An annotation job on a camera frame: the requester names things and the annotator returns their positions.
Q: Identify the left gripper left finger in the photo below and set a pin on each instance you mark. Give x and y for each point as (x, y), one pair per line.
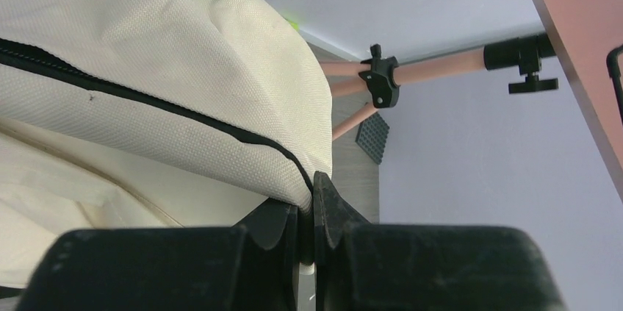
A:
(248, 266)

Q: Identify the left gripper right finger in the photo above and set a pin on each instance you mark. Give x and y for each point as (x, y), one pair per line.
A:
(365, 266)

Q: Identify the beige canvas backpack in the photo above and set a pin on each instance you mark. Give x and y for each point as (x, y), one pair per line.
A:
(151, 114)

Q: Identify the dark grey studded plate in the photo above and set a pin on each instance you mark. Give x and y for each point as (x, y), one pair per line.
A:
(372, 136)

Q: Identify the pink tripod stand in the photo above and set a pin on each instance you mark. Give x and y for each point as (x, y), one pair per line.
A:
(382, 77)

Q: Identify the green tape piece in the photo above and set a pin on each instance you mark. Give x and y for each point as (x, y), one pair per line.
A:
(293, 24)

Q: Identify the pink phone on tripod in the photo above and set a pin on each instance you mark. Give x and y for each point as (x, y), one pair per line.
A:
(582, 33)

